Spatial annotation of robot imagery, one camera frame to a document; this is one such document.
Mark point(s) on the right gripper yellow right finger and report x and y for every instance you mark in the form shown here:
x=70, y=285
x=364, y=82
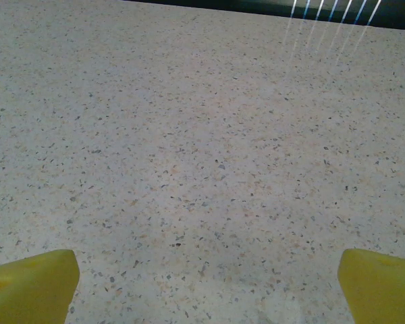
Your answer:
x=381, y=290

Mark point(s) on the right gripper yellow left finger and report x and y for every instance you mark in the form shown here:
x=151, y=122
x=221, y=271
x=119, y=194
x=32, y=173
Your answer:
x=27, y=287

